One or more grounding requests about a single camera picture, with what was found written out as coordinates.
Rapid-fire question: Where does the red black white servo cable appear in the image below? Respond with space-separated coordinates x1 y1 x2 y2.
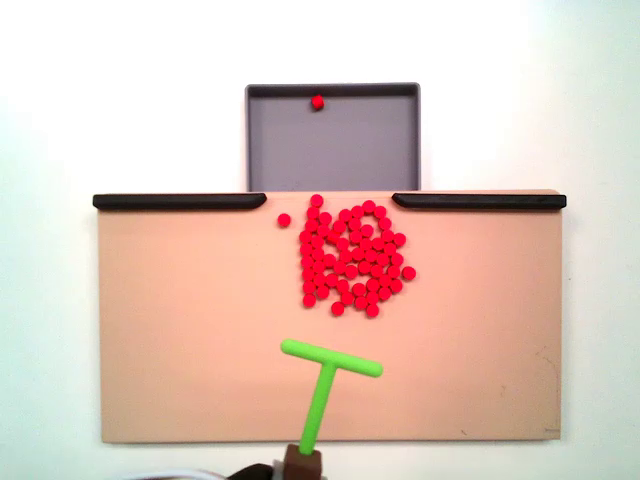
122 467 236 480

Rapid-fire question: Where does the green T-shaped pusher tool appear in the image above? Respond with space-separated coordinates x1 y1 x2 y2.
279 338 385 480

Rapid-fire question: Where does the black edge rail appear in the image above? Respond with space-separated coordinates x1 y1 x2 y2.
391 192 568 210
92 193 268 211

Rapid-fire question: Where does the grey square tray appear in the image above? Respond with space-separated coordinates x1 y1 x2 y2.
244 82 422 193

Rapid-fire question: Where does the beige rectangular board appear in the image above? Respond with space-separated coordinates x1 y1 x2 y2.
92 188 568 445

